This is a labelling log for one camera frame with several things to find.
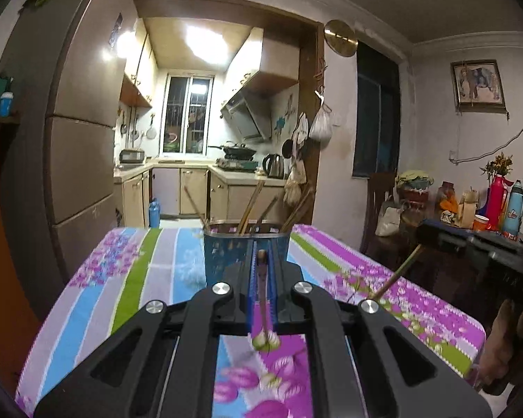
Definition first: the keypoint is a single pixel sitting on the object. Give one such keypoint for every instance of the steel range hood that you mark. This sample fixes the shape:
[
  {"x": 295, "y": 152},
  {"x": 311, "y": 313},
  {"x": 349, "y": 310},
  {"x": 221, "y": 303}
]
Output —
[{"x": 246, "y": 115}]

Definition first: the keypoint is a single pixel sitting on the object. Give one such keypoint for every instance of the gas stove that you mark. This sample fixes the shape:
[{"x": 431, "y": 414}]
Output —
[{"x": 237, "y": 164}]

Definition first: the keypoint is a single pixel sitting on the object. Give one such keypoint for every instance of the beige hanging bag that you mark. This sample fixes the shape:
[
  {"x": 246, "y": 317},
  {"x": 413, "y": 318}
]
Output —
[{"x": 295, "y": 183}]

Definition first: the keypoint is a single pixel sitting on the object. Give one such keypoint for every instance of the person's right hand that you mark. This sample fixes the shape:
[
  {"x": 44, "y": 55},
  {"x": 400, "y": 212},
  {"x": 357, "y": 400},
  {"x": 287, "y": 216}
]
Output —
[{"x": 501, "y": 339}]

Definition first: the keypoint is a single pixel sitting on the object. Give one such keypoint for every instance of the cabbage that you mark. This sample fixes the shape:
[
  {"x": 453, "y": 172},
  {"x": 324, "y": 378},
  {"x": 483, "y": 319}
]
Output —
[{"x": 413, "y": 179}]

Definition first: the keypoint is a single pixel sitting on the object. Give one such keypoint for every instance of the orange wooden cabinet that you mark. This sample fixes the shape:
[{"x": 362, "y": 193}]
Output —
[{"x": 4, "y": 226}]

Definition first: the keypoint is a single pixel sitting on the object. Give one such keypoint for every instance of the beige carton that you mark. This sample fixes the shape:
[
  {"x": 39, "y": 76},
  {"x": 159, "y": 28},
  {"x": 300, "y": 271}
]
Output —
[{"x": 467, "y": 209}]

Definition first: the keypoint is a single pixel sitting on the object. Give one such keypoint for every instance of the wall switch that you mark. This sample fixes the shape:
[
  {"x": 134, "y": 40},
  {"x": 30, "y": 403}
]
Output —
[{"x": 337, "y": 119}]

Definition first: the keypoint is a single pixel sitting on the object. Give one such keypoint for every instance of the dark wooden chair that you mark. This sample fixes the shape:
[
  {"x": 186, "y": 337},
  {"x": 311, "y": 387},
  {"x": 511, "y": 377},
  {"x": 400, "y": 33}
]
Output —
[{"x": 375, "y": 209}]

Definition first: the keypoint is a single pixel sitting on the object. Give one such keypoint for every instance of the flower wall sticker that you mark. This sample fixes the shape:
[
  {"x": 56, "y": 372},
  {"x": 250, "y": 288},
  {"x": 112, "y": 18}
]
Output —
[{"x": 284, "y": 115}]

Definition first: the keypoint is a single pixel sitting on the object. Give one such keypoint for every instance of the hanging strainer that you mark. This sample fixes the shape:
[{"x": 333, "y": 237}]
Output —
[{"x": 151, "y": 130}]

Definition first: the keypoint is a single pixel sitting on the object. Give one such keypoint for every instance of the red hanging knot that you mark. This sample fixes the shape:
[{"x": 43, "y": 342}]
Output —
[{"x": 320, "y": 79}]

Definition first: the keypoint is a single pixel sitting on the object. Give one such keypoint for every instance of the floral striped tablecloth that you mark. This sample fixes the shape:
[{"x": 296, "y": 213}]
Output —
[{"x": 135, "y": 291}]

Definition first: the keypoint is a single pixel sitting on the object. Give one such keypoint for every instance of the silver refrigerator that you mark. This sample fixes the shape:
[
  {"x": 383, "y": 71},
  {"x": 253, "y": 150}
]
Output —
[{"x": 78, "y": 161}]

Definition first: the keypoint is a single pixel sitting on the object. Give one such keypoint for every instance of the dried flower bouquet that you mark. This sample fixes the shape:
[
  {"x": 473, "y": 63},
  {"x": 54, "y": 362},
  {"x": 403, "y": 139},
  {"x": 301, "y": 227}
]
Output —
[{"x": 497, "y": 166}]

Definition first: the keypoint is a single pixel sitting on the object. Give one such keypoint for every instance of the framed elephant picture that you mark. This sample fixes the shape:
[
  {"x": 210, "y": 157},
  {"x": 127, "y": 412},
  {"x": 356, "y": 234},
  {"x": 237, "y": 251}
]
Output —
[{"x": 478, "y": 83}]

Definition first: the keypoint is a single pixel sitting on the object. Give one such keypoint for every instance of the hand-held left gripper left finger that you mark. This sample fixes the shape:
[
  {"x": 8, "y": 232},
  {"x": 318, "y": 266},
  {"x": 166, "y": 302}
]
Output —
[{"x": 251, "y": 296}]

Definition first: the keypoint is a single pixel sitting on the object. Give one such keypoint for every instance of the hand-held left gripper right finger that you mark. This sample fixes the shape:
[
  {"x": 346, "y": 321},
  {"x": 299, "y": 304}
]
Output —
[{"x": 273, "y": 296}]

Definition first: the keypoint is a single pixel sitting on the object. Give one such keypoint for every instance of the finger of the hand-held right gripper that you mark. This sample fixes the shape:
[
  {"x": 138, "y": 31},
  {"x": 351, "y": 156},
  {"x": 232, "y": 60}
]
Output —
[
  {"x": 451, "y": 231},
  {"x": 444, "y": 243}
]

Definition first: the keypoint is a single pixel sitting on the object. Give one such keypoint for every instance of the white hanging cloth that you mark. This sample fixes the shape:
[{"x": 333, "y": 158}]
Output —
[{"x": 301, "y": 129}]

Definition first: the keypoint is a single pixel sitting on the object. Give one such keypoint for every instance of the beige wall cabinet over hood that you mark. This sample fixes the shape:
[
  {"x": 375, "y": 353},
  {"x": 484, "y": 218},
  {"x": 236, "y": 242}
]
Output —
[{"x": 266, "y": 61}]

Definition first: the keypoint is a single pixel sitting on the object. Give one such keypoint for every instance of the blue thermos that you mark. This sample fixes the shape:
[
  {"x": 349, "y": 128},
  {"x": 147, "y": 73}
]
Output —
[{"x": 515, "y": 211}]

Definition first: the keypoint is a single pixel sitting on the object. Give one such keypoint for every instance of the white plastic bag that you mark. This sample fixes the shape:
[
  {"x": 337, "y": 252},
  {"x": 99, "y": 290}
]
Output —
[{"x": 321, "y": 126}]

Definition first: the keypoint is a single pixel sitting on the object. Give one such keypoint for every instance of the dark side table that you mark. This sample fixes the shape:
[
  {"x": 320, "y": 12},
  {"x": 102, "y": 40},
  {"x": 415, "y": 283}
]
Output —
[{"x": 401, "y": 252}]

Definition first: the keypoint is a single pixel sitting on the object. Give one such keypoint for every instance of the steel electric kettle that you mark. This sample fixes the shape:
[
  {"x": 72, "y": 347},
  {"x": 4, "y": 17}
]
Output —
[{"x": 273, "y": 166}]

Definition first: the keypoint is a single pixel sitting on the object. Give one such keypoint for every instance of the black hanging ladle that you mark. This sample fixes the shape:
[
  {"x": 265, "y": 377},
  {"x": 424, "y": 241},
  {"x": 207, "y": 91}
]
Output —
[{"x": 287, "y": 149}]

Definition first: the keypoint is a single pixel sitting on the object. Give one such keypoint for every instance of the refrigerator sticker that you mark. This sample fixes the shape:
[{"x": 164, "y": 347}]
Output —
[{"x": 116, "y": 30}]

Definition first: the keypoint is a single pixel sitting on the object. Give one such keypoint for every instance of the blue gas cylinder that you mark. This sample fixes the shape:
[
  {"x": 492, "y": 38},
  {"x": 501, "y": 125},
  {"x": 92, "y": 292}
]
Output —
[{"x": 154, "y": 214}]

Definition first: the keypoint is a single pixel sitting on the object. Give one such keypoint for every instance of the gold wall clock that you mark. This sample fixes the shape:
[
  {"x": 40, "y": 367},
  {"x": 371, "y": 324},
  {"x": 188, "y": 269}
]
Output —
[{"x": 341, "y": 38}]

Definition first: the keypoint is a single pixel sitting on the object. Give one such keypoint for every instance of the kitchen ceiling light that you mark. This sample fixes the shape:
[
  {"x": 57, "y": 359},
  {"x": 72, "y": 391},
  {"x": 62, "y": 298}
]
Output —
[{"x": 205, "y": 44}]

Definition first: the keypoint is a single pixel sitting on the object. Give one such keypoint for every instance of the silver countertop appliance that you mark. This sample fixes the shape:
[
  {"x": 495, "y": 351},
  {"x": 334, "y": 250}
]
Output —
[{"x": 132, "y": 156}]

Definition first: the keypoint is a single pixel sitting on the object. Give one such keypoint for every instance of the orange cup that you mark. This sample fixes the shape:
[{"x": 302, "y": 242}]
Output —
[{"x": 481, "y": 223}]

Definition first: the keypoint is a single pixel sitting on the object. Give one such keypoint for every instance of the beige base cabinets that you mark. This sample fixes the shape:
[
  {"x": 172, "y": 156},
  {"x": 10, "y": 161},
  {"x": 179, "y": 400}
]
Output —
[{"x": 191, "y": 191}]

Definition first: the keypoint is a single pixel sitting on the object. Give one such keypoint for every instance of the black wok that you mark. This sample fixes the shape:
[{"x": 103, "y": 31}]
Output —
[{"x": 237, "y": 151}]

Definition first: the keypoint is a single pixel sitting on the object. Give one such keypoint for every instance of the red thermos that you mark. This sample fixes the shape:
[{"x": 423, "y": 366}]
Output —
[{"x": 497, "y": 204}]

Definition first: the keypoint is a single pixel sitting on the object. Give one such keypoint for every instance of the barred kitchen window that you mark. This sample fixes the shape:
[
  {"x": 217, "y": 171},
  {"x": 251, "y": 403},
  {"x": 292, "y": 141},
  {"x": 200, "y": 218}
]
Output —
[{"x": 187, "y": 113}]

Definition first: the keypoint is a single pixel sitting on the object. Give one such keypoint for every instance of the glass jar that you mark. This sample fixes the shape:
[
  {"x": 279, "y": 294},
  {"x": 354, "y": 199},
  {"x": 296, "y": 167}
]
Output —
[{"x": 447, "y": 196}]

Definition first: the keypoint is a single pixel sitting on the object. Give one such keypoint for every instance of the blue mesh utensil holder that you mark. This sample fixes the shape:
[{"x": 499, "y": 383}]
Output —
[{"x": 222, "y": 252}]

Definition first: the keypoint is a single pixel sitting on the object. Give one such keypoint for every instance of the dark window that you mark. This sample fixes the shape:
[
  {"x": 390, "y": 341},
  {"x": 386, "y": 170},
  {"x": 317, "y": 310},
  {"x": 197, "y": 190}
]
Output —
[{"x": 377, "y": 113}]

